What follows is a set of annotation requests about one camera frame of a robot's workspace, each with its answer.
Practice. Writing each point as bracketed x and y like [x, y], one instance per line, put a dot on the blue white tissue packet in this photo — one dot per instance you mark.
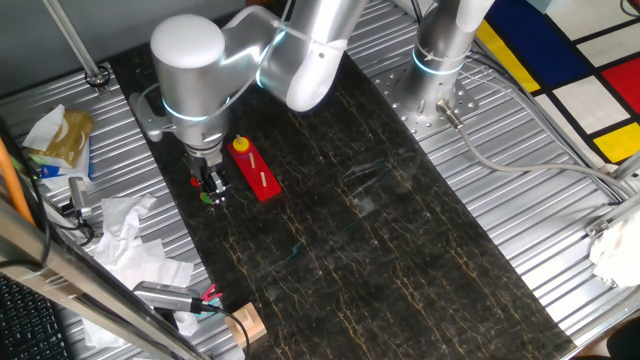
[55, 172]

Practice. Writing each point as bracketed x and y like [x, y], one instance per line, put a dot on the metal corner bracket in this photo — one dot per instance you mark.
[597, 228]

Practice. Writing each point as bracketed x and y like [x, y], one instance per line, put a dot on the colourful Mondrian pattern mat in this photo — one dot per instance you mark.
[540, 45]

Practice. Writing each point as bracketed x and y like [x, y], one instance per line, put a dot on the small silver camera on mount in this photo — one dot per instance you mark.
[77, 192]

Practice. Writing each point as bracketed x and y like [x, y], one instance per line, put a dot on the yellow and white bag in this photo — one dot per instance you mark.
[67, 137]

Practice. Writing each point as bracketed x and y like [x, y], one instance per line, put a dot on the aluminium frame bar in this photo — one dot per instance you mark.
[75, 285]

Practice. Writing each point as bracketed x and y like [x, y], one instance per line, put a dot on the black marble pattern mat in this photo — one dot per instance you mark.
[375, 250]

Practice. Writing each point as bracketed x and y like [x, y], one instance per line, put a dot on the silver ribbed camera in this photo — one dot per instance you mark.
[165, 295]

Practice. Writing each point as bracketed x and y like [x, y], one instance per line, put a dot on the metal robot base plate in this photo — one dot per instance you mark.
[425, 132]

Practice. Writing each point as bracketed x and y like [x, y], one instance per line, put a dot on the pink plastic clip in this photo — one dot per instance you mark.
[212, 292]

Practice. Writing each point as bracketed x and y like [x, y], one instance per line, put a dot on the metal camera pole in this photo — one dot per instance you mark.
[77, 42]

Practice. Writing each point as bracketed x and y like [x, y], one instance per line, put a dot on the teal plastic clip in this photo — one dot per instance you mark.
[210, 304]

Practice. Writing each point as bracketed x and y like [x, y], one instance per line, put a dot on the black keyboard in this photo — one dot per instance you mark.
[30, 325]

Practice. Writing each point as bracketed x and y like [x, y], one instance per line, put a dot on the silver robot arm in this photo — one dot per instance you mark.
[190, 75]

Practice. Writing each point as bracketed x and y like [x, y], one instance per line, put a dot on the crumpled white paper towel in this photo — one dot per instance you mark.
[122, 215]

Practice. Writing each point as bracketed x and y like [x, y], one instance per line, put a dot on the large white paper towel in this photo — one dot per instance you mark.
[145, 265]

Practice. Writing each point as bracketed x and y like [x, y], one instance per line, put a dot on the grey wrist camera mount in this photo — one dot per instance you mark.
[145, 120]

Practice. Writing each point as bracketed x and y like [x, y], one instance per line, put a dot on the slotted wooden block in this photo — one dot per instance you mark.
[252, 320]

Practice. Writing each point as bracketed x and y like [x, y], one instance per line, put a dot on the orange tube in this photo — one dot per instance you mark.
[14, 185]

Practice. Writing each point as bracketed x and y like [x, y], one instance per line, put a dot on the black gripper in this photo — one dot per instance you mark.
[205, 167]

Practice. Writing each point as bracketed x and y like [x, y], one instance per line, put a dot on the red Hanoi base with pegs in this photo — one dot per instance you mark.
[256, 175]

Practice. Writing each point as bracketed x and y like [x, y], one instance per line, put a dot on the white crumpled cloth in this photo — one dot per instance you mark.
[620, 255]

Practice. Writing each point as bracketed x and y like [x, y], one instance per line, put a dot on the white facial tissue sheet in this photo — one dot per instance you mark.
[45, 130]

